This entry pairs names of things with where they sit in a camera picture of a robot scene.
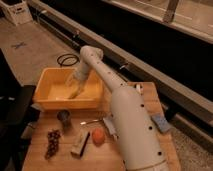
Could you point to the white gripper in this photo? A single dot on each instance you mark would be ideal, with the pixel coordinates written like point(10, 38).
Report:
point(81, 73)

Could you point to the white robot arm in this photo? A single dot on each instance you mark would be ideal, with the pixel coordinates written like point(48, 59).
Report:
point(136, 136)

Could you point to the yellow plastic bin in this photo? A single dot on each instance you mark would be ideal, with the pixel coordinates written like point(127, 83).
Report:
point(51, 92)

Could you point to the small metal cup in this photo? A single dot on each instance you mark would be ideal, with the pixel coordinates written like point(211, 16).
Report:
point(64, 117)

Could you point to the metal spoon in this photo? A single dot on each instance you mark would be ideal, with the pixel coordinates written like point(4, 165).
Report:
point(90, 122)

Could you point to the orange fruit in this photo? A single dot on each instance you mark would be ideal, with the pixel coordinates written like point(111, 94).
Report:
point(98, 136)

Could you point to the bunch of dark grapes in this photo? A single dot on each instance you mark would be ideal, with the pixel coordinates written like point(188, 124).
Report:
point(53, 143)

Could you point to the black chair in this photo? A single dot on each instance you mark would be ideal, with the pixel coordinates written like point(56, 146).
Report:
point(16, 112)

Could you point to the white cardboard box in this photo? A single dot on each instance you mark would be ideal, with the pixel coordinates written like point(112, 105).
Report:
point(16, 12)

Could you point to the blue sponge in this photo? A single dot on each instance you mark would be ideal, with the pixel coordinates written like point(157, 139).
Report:
point(161, 123)

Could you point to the white handled brush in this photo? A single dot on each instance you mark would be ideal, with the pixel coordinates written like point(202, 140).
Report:
point(138, 88)

